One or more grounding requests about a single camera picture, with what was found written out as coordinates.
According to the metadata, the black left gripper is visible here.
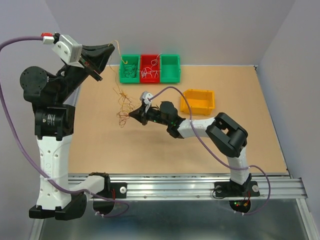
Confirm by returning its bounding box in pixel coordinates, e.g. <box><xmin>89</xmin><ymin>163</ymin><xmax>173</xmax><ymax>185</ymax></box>
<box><xmin>56</xmin><ymin>42</ymin><xmax>115</xmax><ymax>102</ymax></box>

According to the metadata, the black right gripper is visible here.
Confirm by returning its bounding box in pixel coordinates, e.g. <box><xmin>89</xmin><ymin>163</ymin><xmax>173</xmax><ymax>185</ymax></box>
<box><xmin>128</xmin><ymin>104</ymin><xmax>170</xmax><ymax>126</ymax></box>

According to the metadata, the yellow wire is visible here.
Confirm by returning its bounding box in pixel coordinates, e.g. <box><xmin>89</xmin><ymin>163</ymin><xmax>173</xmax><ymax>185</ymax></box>
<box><xmin>109</xmin><ymin>39</ymin><xmax>130</xmax><ymax>96</ymax></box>

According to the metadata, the dark brown wire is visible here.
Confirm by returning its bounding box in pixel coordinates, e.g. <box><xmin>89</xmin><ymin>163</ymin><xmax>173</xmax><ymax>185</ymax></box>
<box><xmin>121</xmin><ymin>58</ymin><xmax>139</xmax><ymax>79</ymax></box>

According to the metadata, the white wire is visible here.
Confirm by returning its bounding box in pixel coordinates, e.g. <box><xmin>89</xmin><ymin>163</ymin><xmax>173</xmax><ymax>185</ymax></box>
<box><xmin>141</xmin><ymin>68</ymin><xmax>161</xmax><ymax>80</ymax></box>
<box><xmin>141</xmin><ymin>53</ymin><xmax>163</xmax><ymax>76</ymax></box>

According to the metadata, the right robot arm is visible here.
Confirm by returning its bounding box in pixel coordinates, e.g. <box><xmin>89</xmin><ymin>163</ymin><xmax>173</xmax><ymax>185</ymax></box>
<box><xmin>128</xmin><ymin>101</ymin><xmax>251</xmax><ymax>195</ymax></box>

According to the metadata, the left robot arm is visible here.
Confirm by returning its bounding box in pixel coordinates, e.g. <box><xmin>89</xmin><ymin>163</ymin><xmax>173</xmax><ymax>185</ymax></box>
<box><xmin>20</xmin><ymin>43</ymin><xmax>115</xmax><ymax>221</ymax></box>

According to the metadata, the left green plastic bin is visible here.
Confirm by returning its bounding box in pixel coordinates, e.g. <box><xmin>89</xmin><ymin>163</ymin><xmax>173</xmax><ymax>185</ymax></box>
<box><xmin>119</xmin><ymin>54</ymin><xmax>141</xmax><ymax>84</ymax></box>

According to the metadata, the green plastic bin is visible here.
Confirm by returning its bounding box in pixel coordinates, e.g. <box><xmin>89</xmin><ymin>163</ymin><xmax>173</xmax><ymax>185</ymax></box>
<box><xmin>119</xmin><ymin>54</ymin><xmax>141</xmax><ymax>84</ymax></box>
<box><xmin>160</xmin><ymin>54</ymin><xmax>181</xmax><ymax>84</ymax></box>

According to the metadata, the yellow plastic bin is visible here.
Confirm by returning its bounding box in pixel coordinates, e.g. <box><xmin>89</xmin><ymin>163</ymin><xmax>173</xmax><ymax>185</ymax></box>
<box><xmin>183</xmin><ymin>89</ymin><xmax>215</xmax><ymax>116</ymax></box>

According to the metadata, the red plastic bin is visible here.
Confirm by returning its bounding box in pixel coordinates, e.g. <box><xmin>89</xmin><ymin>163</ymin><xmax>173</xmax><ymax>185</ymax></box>
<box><xmin>139</xmin><ymin>54</ymin><xmax>160</xmax><ymax>84</ymax></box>

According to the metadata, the right green plastic bin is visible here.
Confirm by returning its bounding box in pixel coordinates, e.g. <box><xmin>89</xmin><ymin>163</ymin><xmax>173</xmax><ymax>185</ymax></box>
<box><xmin>160</xmin><ymin>54</ymin><xmax>181</xmax><ymax>84</ymax></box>

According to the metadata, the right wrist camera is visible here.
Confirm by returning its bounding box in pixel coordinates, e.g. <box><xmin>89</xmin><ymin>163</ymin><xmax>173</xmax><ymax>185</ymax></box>
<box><xmin>139</xmin><ymin>91</ymin><xmax>153</xmax><ymax>113</ymax></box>

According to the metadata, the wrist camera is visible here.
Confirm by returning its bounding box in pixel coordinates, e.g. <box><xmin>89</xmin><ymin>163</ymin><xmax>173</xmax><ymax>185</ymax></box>
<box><xmin>41</xmin><ymin>32</ymin><xmax>84</xmax><ymax>68</ymax></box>
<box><xmin>139</xmin><ymin>91</ymin><xmax>153</xmax><ymax>113</ymax></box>

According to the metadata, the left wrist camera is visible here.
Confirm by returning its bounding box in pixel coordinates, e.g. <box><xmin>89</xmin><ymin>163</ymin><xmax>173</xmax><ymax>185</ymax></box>
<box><xmin>41</xmin><ymin>32</ymin><xmax>84</xmax><ymax>68</ymax></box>

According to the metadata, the aluminium rail frame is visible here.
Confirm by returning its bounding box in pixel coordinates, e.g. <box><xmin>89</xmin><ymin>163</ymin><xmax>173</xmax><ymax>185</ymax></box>
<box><xmin>27</xmin><ymin>65</ymin><xmax>320</xmax><ymax>240</ymax></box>

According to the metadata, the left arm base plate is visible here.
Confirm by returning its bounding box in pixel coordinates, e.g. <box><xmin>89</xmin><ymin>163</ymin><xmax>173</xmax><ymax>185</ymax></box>
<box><xmin>97</xmin><ymin>182</ymin><xmax>128</xmax><ymax>199</ymax></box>

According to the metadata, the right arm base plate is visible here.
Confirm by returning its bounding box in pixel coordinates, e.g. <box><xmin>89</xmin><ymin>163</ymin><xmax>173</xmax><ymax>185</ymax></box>
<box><xmin>214</xmin><ymin>181</ymin><xmax>260</xmax><ymax>198</ymax></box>

